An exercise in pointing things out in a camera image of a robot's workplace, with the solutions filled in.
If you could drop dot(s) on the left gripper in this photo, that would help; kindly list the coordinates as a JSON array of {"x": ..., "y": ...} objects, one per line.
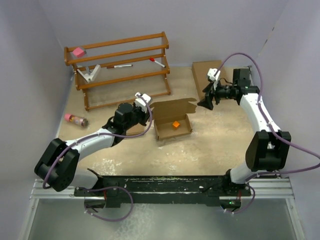
[{"x": 145, "y": 116}]

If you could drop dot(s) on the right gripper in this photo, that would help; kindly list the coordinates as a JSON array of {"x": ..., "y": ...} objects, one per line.
[{"x": 210, "y": 90}]

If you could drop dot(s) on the orange ball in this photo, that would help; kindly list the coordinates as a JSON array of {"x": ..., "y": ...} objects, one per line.
[{"x": 176, "y": 124}]

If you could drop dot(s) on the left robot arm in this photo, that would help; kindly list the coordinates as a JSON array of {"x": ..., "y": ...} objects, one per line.
[{"x": 57, "y": 166}]

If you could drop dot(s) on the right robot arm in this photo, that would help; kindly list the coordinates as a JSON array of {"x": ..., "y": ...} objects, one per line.
[{"x": 265, "y": 152}]

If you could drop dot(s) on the small closed cardboard box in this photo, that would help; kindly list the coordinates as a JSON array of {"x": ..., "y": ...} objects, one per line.
[{"x": 135, "y": 130}]

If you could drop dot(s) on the large closed cardboard box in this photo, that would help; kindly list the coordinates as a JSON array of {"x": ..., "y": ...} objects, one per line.
[{"x": 200, "y": 70}]

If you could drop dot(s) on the wooden rack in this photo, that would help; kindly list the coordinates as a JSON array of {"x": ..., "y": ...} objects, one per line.
[{"x": 119, "y": 85}]

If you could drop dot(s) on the black capped white marker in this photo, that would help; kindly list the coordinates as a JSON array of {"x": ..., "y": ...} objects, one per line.
[{"x": 119, "y": 66}]

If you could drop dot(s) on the small pink capped bottle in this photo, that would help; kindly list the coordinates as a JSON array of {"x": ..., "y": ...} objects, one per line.
[{"x": 77, "y": 120}]

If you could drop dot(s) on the red capped marker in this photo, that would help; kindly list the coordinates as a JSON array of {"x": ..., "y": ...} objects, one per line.
[{"x": 157, "y": 62}]

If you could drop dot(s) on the white eraser brush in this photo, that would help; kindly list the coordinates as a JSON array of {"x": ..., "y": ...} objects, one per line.
[{"x": 90, "y": 75}]

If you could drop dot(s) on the pink eraser block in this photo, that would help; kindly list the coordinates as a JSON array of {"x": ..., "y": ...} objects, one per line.
[{"x": 79, "y": 52}]

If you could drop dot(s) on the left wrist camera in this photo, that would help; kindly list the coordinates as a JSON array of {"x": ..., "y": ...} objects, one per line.
[{"x": 143, "y": 100}]

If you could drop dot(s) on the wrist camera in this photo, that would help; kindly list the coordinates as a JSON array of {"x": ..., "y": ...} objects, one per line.
[
  {"x": 143, "y": 100},
  {"x": 213, "y": 75}
]

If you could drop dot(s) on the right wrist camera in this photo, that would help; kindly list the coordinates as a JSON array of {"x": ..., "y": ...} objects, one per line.
[{"x": 213, "y": 75}]

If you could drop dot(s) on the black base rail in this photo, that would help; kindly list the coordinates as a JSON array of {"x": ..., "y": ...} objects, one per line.
[{"x": 208, "y": 190}]

